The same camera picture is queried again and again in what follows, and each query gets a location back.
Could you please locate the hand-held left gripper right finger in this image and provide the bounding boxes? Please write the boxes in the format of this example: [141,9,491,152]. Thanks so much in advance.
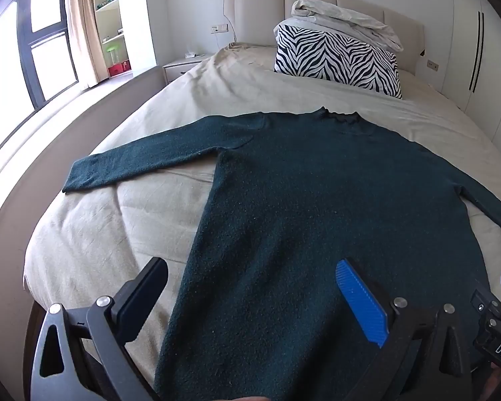
[335,259,474,401]

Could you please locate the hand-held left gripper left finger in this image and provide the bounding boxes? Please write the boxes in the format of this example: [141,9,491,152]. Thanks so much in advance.
[29,257,170,401]

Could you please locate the dark green knit sweater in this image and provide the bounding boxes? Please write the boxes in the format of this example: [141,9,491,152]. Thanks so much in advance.
[62,106,501,401]

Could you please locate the bed with beige sheet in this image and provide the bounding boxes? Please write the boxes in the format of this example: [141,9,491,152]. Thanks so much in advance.
[0,42,501,389]

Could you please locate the red box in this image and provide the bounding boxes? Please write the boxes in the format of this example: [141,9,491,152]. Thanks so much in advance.
[108,60,131,78]

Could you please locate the white wardrobe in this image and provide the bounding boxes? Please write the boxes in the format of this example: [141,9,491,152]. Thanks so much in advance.
[440,0,501,147]

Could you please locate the beige nightstand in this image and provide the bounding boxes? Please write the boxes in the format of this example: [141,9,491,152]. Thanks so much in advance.
[163,53,213,84]

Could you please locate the zebra print pillow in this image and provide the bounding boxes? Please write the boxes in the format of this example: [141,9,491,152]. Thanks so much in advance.
[273,23,402,100]

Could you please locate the green lamp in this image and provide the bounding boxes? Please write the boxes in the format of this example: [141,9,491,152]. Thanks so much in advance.
[104,44,122,68]

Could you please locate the black framed window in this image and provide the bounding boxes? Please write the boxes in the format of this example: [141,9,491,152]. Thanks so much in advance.
[0,0,80,168]

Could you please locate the beige curtain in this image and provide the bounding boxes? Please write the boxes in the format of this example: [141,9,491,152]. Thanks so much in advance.
[67,0,109,88]

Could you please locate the folded white duvet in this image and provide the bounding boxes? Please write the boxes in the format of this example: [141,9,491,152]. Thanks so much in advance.
[274,0,403,53]

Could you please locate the white open shelf unit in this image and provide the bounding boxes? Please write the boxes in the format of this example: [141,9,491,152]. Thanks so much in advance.
[93,0,131,79]

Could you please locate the beige padded headboard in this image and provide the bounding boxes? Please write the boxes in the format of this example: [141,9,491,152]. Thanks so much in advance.
[223,0,425,72]

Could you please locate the wall socket panel with cable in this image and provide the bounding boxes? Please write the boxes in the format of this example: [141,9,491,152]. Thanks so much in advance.
[210,24,236,48]

